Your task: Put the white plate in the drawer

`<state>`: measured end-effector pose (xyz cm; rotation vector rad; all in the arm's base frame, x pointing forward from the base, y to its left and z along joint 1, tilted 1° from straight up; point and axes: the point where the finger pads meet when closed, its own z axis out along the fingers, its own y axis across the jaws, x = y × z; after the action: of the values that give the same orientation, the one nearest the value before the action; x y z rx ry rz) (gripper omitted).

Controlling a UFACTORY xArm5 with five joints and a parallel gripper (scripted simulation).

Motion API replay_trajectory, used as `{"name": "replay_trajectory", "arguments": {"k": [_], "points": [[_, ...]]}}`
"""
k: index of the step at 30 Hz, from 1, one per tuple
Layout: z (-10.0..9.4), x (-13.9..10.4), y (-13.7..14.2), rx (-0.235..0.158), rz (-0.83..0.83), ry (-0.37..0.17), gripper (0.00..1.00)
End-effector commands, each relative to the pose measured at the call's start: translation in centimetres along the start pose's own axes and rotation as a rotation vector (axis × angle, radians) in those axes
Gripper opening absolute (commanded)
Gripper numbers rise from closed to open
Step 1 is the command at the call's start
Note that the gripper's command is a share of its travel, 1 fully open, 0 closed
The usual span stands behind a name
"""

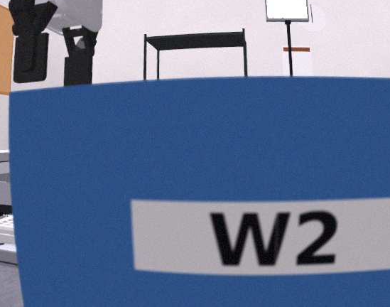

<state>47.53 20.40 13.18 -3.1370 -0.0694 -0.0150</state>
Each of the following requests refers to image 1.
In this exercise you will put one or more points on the white multiwell plate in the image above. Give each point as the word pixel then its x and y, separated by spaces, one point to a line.
pixel 6 230

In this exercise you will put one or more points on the blue box labelled w2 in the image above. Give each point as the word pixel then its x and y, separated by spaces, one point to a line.
pixel 251 191

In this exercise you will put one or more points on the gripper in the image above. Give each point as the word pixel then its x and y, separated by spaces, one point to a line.
pixel 31 17

